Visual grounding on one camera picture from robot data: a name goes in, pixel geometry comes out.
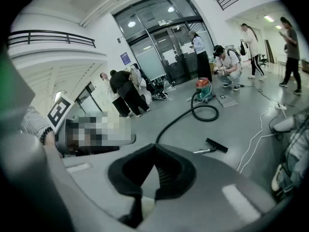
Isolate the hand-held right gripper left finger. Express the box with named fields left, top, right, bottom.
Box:
left=45, top=143, right=159, bottom=232

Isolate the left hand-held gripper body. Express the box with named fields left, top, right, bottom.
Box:
left=47, top=93, right=137, bottom=157

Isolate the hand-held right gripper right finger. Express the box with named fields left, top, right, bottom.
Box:
left=135, top=143, right=278, bottom=232

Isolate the black vacuum floor nozzle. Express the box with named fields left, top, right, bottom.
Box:
left=205, top=137, right=229, bottom=154

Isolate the person's left forearm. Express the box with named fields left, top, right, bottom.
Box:
left=20, top=105, right=64, bottom=160

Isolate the red and green vacuum cleaner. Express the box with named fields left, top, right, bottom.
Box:
left=195, top=77, right=213, bottom=103

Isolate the grey floor mat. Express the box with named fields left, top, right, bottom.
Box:
left=215, top=94, right=239, bottom=108

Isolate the white paper notice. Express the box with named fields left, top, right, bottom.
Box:
left=163, top=51, right=177, bottom=65
left=181, top=43, right=195, bottom=55

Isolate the glass entrance door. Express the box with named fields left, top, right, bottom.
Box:
left=112, top=0, right=215, bottom=87

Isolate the dark leaning board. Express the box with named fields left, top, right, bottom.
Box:
left=264, top=39, right=276, bottom=64

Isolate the black bead bracelet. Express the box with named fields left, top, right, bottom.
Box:
left=40, top=126, right=54, bottom=145

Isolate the black vacuum hose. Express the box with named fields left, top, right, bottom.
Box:
left=155, top=90, right=220, bottom=144

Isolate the white cable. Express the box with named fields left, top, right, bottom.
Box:
left=240, top=133, right=277, bottom=173
left=236, top=105, right=282, bottom=173

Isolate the blue wall poster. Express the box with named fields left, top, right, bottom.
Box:
left=120, top=51, right=131, bottom=66

